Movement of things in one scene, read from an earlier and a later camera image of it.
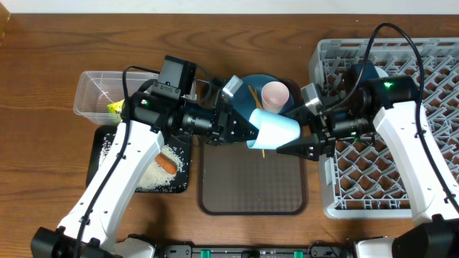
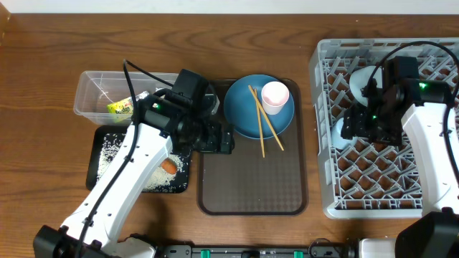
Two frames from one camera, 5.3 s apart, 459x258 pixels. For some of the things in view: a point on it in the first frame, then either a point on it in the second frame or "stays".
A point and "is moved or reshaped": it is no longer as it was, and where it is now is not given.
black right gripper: x=321 y=135 -> x=354 y=125
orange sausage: x=166 y=163 stays
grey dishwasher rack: x=356 y=182 stays
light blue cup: x=275 y=130 is moved or reshaped
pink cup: x=275 y=95 stays
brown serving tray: x=234 y=179 stays
